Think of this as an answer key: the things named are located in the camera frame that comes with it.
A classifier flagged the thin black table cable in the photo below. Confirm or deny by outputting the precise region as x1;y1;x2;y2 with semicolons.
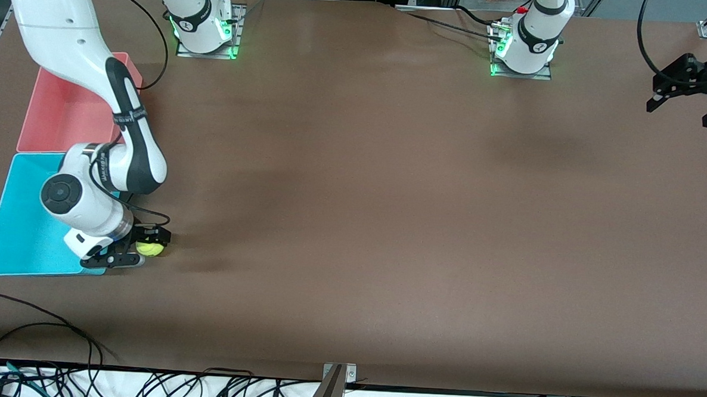
0;293;120;368
0;320;95;368

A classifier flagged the aluminium camera post profile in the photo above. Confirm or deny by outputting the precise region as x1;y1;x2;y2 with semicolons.
304;364;347;397

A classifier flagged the black base power cable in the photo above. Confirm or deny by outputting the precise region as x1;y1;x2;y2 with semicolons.
454;6;506;28
404;12;505;42

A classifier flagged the teal cable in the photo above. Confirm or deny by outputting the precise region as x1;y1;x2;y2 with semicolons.
0;357;46;384

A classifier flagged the pink plastic bin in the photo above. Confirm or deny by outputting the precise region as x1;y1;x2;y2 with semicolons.
15;47;144;159

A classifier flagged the blue plastic bin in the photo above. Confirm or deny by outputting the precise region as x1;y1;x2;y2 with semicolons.
0;150;126;283

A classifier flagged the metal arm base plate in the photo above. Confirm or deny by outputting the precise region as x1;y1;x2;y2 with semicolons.
489;20;554;81
176;1;246;61

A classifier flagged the metal post bracket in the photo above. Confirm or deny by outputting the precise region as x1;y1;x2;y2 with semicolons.
323;362;358;383

